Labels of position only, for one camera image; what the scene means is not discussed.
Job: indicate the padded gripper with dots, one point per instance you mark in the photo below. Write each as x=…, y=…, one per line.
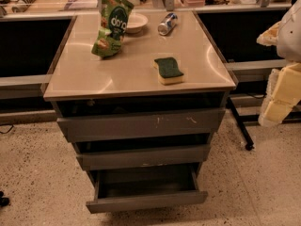
x=291, y=38

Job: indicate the grey bottom drawer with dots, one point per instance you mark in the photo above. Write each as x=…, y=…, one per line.
x=145, y=188

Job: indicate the grey drawer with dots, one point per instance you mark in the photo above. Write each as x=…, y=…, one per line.
x=137, y=125
x=145, y=188
x=149, y=157

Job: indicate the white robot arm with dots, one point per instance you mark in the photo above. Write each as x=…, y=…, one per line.
x=286, y=36

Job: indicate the grey top drawer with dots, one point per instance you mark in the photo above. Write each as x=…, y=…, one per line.
x=137, y=125

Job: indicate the grey middle drawer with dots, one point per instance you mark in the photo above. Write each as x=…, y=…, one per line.
x=149, y=157

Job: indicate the grey drawer cabinet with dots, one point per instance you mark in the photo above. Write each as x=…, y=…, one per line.
x=85, y=85

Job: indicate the green yellow sponge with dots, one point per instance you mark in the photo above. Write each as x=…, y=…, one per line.
x=168, y=71

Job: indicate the silver soda can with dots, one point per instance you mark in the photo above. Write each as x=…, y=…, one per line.
x=167, y=24

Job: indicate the white bowl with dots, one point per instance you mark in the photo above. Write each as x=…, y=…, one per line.
x=136, y=22

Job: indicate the green chip bag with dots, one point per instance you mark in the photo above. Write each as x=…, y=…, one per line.
x=114, y=19

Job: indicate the black object on floor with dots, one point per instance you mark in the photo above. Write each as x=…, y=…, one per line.
x=4, y=201

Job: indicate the black table leg frame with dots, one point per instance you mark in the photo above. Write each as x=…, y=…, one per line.
x=242, y=120

